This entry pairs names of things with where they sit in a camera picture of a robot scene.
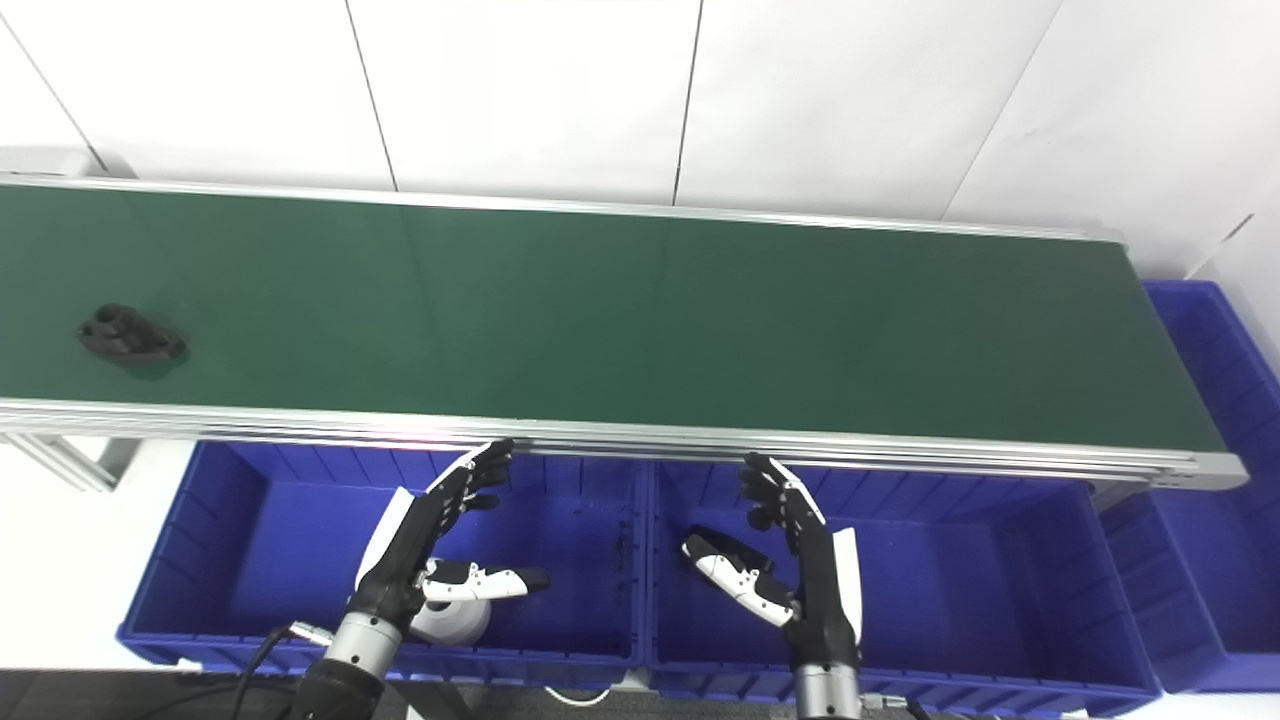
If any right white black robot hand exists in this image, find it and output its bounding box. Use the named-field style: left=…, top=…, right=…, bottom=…
left=682, top=453, right=865, bottom=669

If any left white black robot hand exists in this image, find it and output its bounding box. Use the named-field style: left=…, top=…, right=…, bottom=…
left=350, top=438, right=551, bottom=636

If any black flanged metal part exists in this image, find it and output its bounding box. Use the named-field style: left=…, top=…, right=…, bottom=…
left=78, top=303, right=189, bottom=366

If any white cylindrical part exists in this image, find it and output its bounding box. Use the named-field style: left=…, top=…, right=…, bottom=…
left=408, top=598, right=493, bottom=647

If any green conveyor belt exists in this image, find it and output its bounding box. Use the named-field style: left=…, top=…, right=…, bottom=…
left=0, top=172, right=1249, bottom=491
left=0, top=183, right=1229, bottom=453

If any blue plastic bin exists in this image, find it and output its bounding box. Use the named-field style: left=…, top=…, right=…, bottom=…
left=117, top=440, right=651, bottom=691
left=1100, top=280, right=1280, bottom=693
left=640, top=460, right=1163, bottom=719

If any aluminium conveyor leg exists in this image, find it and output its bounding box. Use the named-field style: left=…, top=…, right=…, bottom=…
left=0, top=432, right=141, bottom=493

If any grey conveyor end housing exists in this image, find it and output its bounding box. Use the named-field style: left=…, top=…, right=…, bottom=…
left=0, top=145, right=136, bottom=181

